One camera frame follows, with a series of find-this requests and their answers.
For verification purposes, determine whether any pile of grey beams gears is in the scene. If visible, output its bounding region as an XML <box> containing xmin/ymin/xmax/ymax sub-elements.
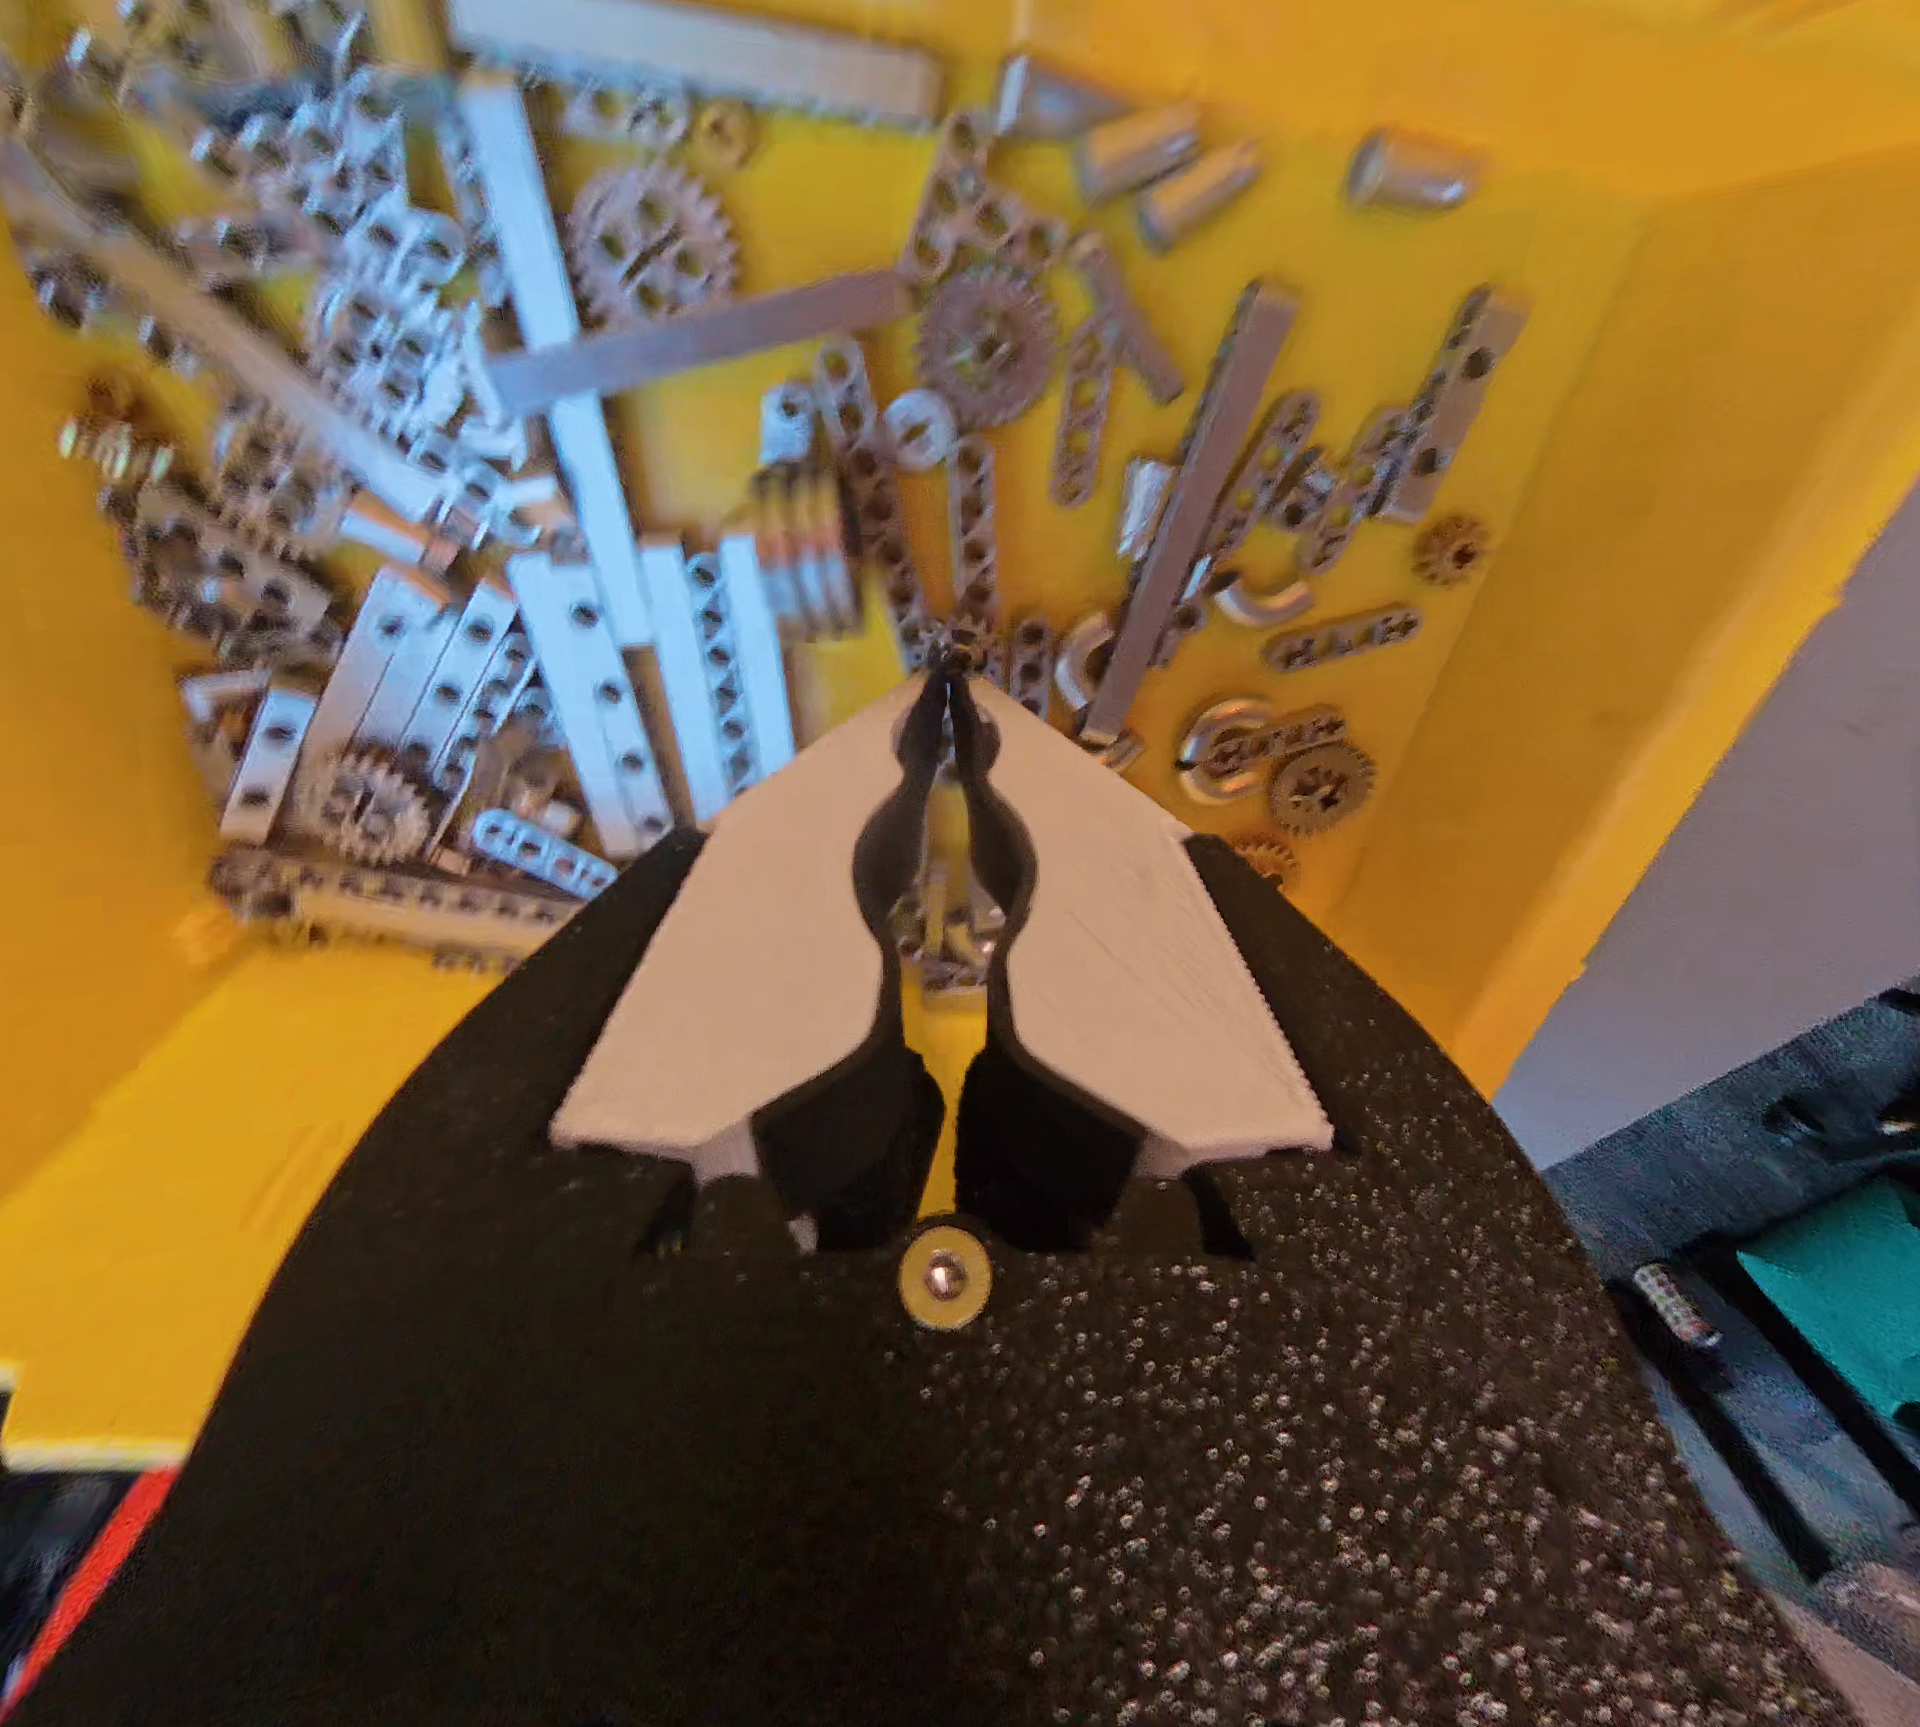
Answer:
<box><xmin>0</xmin><ymin>0</ymin><xmax>1531</xmax><ymax>994</ymax></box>

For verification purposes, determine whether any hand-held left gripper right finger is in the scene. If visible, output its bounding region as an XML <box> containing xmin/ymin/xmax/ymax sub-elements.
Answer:
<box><xmin>955</xmin><ymin>674</ymin><xmax>1336</xmax><ymax>1254</ymax></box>

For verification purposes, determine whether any yellow plastic bin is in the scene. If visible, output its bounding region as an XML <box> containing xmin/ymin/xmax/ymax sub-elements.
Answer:
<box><xmin>0</xmin><ymin>0</ymin><xmax>1920</xmax><ymax>1458</ymax></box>

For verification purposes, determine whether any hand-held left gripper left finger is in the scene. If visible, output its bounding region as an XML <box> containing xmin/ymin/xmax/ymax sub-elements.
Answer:
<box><xmin>550</xmin><ymin>674</ymin><xmax>950</xmax><ymax>1254</ymax></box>

